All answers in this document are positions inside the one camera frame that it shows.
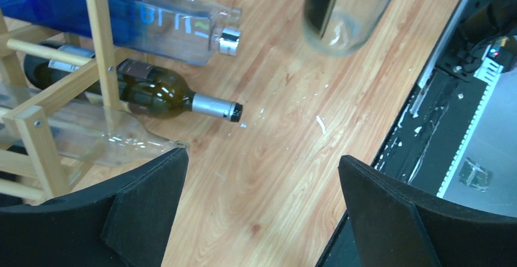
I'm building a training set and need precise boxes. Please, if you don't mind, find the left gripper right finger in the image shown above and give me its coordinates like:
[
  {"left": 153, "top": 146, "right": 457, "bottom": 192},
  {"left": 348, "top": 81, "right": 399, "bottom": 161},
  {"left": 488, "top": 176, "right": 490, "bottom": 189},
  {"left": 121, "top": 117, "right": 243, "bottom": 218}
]
[{"left": 338, "top": 155, "right": 516, "bottom": 266}]

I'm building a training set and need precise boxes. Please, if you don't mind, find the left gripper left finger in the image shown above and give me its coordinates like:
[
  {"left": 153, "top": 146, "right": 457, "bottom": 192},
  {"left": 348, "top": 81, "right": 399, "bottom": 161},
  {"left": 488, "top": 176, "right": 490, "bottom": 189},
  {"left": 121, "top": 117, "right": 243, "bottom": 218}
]
[{"left": 1, "top": 148, "right": 189, "bottom": 266}]

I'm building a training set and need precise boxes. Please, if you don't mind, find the clear bottle black label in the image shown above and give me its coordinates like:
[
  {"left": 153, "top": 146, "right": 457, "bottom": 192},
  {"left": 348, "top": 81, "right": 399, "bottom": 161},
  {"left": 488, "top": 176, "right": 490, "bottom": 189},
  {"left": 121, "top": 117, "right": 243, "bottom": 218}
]
[{"left": 302, "top": 0, "right": 391, "bottom": 57}]

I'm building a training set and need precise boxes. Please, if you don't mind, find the clear bottle bottom left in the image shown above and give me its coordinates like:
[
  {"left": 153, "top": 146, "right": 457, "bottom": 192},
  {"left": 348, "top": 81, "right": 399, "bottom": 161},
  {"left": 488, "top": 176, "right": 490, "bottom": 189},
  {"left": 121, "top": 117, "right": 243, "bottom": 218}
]
[{"left": 0, "top": 81, "right": 188, "bottom": 167}]

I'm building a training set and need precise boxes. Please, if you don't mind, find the dark green wine bottle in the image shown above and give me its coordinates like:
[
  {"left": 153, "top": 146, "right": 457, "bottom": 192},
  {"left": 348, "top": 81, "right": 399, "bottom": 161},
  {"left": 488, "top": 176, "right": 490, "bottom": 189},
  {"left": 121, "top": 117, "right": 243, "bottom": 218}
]
[{"left": 23, "top": 55, "right": 243, "bottom": 123}]

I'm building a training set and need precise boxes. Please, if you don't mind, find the wooden wine rack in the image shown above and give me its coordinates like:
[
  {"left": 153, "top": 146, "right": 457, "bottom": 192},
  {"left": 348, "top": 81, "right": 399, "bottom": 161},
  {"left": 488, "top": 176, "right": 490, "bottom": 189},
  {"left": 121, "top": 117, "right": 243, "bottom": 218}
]
[{"left": 1, "top": 0, "right": 128, "bottom": 200}]

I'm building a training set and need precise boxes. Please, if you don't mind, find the blue bottle silver cap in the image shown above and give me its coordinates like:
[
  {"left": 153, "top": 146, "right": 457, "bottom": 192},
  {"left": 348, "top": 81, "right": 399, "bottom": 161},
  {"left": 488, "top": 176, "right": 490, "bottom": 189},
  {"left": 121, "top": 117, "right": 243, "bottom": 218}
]
[{"left": 1, "top": 0, "right": 241, "bottom": 65}]

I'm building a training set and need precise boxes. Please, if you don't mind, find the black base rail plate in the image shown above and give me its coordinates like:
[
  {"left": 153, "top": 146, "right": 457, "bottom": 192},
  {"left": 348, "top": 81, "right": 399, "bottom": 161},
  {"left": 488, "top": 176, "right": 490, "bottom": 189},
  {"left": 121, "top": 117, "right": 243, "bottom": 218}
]
[{"left": 315, "top": 67, "right": 491, "bottom": 267}]

